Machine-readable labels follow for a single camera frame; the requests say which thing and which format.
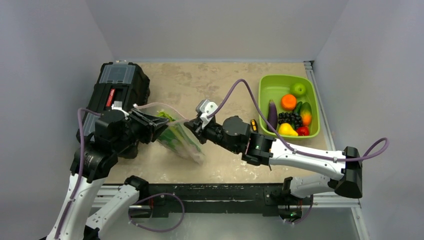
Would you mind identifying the purple toy eggplant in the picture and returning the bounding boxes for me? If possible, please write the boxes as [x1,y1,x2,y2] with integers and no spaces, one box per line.
[267,99,278,132]

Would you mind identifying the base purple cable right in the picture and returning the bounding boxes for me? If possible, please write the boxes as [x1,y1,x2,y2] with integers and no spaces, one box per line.
[283,198,316,226]

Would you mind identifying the green toy bok choy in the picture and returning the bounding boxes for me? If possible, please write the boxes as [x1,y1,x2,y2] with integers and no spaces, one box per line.
[157,109,202,158]

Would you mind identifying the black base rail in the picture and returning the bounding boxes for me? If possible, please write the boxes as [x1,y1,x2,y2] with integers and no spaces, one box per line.
[129,183,313,220]

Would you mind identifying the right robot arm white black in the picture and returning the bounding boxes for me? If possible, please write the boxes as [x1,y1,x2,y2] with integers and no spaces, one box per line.
[184,115,363,204]

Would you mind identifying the black plastic toolbox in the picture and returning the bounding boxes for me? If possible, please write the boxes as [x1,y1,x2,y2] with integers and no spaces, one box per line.
[74,62,151,160]

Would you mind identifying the red toy pepper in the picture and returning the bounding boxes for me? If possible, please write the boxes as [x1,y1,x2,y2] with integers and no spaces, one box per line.
[295,126,310,136]

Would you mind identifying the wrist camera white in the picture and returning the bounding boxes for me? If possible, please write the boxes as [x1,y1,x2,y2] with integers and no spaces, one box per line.
[111,101,130,117]
[195,99,218,129]

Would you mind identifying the dark toy grapes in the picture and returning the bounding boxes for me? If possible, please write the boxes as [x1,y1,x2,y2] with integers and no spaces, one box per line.
[278,112,303,130]

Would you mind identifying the toy mango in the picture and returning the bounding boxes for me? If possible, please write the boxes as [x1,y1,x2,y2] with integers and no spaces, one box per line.
[299,102,313,127]

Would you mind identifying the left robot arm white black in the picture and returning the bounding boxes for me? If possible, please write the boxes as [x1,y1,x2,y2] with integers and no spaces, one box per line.
[46,109,169,240]

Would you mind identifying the green plastic basket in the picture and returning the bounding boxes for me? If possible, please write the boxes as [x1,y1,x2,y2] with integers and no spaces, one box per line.
[257,74,321,140]

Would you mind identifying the aluminium frame rail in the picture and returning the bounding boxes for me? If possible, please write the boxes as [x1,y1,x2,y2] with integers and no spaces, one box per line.
[91,184,360,208]

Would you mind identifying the black yellow screwdriver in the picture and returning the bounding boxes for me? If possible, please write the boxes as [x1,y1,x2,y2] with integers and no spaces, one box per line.
[250,119,259,133]

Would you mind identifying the clear zip top bag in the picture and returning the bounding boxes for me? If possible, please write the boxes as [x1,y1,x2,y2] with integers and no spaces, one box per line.
[133,102,206,165]

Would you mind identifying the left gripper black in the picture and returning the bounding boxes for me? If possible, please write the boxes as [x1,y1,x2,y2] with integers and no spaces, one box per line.
[113,108,170,152]

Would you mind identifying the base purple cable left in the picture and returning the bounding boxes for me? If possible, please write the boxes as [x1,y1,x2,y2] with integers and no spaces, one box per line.
[128,192,186,234]

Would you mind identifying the green toy apple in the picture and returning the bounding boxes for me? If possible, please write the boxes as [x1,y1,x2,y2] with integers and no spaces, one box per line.
[289,82,307,98]

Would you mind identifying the toy cucumber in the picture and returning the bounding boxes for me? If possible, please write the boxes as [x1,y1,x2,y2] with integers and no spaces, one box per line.
[293,101,303,116]

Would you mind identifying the orange toy fruit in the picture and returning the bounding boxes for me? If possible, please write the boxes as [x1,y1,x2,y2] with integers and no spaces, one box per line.
[280,94,297,112]

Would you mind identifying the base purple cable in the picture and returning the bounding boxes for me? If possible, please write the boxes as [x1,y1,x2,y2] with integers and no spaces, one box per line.
[128,192,186,234]
[283,198,316,226]

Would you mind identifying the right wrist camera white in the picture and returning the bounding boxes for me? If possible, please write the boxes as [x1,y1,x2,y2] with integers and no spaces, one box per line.
[195,99,218,129]

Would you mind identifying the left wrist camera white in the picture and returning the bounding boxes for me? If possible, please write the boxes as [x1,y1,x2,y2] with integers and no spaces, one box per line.
[111,101,130,117]

